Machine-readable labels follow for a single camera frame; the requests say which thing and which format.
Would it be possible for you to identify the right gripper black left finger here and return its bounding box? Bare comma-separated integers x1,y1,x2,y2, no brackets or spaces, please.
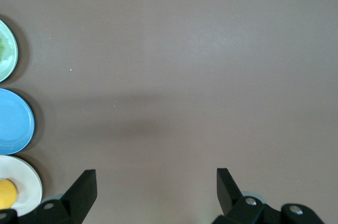
27,169,98,224

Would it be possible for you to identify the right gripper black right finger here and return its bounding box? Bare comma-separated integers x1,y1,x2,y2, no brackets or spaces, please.
212,167,267,224

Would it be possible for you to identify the yellow lemon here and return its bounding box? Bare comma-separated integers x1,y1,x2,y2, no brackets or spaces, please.
0,179,18,210

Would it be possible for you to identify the pale beige round plate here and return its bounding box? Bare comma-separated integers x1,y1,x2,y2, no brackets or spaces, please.
0,155,43,217

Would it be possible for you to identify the blue round plate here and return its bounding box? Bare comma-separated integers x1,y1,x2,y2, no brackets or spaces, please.
0,88,36,155

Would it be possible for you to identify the light green round plate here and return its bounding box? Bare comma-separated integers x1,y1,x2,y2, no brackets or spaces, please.
0,19,19,83

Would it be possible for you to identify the brown table cover mat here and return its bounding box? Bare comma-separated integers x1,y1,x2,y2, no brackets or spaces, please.
0,0,338,224

